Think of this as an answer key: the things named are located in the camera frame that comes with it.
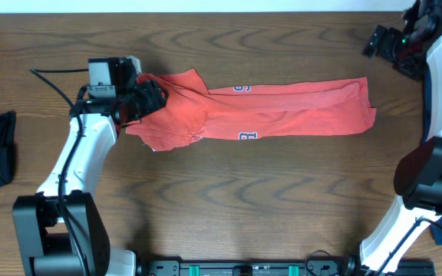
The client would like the red printed t-shirt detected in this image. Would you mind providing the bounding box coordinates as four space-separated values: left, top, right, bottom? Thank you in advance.
126 69 377 152

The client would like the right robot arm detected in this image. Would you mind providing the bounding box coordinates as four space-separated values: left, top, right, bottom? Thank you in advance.
339 0 442 275

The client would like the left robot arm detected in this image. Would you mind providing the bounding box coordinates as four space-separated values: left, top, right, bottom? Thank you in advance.
12 80 169 275

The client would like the left black cable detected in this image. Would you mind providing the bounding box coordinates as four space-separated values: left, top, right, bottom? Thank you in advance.
28 67 91 276

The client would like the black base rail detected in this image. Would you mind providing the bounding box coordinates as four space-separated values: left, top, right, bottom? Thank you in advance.
140 259 436 276

